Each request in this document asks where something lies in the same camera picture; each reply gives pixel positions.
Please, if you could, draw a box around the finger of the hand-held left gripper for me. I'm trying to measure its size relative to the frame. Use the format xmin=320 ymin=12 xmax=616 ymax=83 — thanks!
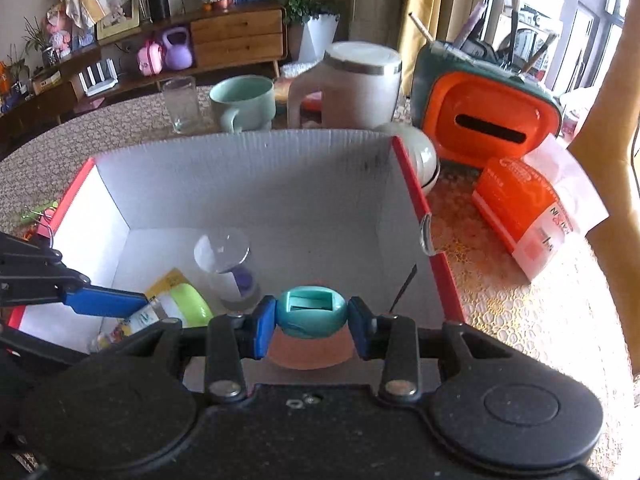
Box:
xmin=0 ymin=329 xmax=93 ymax=369
xmin=0 ymin=232 xmax=149 ymax=319

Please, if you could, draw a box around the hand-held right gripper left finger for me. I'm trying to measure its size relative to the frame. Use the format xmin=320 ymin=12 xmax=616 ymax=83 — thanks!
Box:
xmin=95 ymin=296 xmax=277 ymax=404

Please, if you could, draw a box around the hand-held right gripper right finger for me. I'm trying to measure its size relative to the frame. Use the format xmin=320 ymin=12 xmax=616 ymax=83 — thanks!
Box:
xmin=347 ymin=296 xmax=501 ymax=404

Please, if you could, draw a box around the small teal plastic item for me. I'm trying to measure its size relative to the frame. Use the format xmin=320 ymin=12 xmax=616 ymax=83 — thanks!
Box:
xmin=275 ymin=285 xmax=348 ymax=339

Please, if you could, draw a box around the small yellow box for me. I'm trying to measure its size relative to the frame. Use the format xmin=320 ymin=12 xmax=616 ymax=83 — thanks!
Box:
xmin=145 ymin=268 xmax=188 ymax=301

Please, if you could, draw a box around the green-label plastic bottle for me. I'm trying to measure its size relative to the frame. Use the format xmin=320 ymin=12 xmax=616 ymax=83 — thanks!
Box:
xmin=90 ymin=282 xmax=215 ymax=353

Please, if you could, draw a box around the pink binder clip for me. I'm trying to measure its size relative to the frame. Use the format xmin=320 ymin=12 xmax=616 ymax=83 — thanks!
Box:
xmin=36 ymin=209 xmax=57 ymax=248

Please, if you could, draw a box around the red cardboard box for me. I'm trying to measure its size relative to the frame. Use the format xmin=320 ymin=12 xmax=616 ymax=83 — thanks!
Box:
xmin=7 ymin=129 xmax=467 ymax=376

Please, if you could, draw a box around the patterned lace tablecloth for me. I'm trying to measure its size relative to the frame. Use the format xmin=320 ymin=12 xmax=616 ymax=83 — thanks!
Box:
xmin=0 ymin=85 xmax=640 ymax=480

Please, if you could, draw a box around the white ceramic bowl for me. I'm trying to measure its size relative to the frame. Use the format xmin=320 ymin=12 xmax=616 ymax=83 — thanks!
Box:
xmin=375 ymin=122 xmax=441 ymax=196

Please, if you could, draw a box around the orange and white packet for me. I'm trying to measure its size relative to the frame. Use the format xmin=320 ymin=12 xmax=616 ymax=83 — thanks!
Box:
xmin=471 ymin=132 xmax=611 ymax=282

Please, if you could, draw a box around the clear drinking glass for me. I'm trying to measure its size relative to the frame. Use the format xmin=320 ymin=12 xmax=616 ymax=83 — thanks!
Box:
xmin=161 ymin=76 xmax=201 ymax=135

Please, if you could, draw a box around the white router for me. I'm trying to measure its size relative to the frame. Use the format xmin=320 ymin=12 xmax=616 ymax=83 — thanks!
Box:
xmin=77 ymin=58 xmax=119 ymax=97

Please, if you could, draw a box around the pale green mug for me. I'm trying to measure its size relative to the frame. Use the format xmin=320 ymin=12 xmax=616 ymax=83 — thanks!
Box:
xmin=209 ymin=75 xmax=277 ymax=134

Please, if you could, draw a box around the orange and green tissue box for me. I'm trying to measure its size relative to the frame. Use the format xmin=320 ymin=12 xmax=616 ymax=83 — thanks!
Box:
xmin=410 ymin=40 xmax=563 ymax=171

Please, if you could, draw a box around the white lidded jug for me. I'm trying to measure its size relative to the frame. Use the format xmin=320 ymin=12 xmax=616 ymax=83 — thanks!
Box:
xmin=286 ymin=41 xmax=403 ymax=131

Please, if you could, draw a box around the small pink case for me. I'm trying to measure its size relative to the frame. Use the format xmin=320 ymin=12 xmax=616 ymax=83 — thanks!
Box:
xmin=136 ymin=40 xmax=165 ymax=77

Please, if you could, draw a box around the purple kettlebell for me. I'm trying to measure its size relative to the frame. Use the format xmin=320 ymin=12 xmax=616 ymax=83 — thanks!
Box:
xmin=159 ymin=26 xmax=194 ymax=71

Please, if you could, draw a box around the small potted plant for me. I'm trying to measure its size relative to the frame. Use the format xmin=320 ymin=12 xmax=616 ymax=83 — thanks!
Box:
xmin=22 ymin=15 xmax=61 ymax=68

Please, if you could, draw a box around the pink plush doll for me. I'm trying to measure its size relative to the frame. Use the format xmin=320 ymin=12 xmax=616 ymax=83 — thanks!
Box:
xmin=46 ymin=2 xmax=81 ymax=58

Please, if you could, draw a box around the white planter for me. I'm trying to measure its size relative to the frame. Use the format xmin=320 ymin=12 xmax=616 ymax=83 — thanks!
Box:
xmin=299 ymin=14 xmax=341 ymax=63

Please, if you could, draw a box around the wooden media cabinet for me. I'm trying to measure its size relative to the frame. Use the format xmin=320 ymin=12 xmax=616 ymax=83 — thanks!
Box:
xmin=0 ymin=0 xmax=288 ymax=131

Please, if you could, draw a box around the yellow curtain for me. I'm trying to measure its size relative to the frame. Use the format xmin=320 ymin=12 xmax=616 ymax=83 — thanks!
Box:
xmin=397 ymin=0 xmax=446 ymax=96

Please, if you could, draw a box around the yellow picture frame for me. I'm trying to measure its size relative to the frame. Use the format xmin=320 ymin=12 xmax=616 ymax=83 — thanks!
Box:
xmin=95 ymin=0 xmax=141 ymax=41

